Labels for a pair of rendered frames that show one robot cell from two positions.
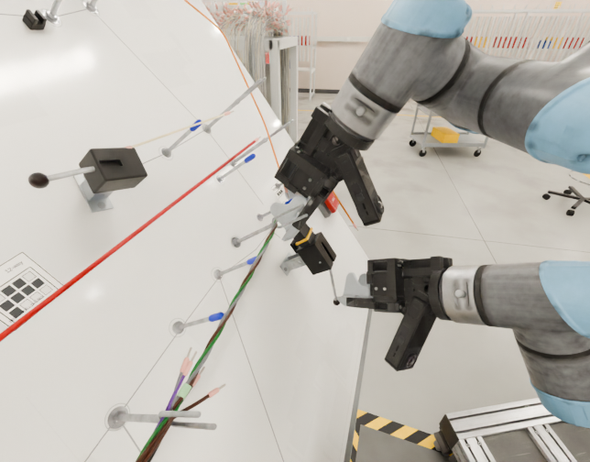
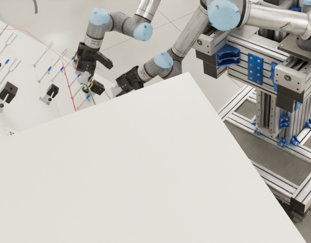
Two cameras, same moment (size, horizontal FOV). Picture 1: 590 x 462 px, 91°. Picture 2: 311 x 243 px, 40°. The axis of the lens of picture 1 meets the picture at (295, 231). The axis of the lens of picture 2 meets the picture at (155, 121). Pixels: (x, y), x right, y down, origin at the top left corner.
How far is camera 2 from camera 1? 1.48 m
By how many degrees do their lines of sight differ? 25
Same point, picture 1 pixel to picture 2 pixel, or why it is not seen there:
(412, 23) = (99, 23)
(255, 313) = not seen: hidden behind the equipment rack
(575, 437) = (246, 109)
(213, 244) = (69, 101)
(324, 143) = (86, 53)
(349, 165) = (97, 56)
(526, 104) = (130, 32)
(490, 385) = not seen: hidden behind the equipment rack
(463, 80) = (115, 25)
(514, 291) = (151, 66)
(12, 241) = (49, 115)
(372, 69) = (94, 33)
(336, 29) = not seen: outside the picture
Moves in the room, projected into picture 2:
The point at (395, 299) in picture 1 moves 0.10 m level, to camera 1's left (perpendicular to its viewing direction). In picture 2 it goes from (129, 85) to (111, 97)
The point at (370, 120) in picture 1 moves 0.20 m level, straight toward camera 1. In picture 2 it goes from (98, 44) to (116, 70)
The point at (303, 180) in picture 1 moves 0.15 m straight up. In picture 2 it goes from (85, 66) to (75, 37)
